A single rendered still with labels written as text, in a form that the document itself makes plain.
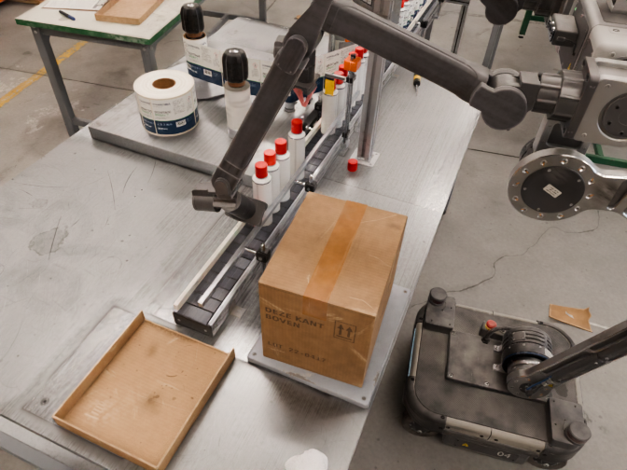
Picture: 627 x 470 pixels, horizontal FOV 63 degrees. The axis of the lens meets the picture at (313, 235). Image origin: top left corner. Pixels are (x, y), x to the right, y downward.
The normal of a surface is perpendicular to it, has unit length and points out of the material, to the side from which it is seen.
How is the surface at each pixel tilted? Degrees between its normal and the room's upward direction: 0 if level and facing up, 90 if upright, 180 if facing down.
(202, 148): 0
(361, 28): 82
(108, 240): 0
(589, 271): 0
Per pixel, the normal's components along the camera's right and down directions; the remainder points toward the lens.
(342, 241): 0.04, -0.71
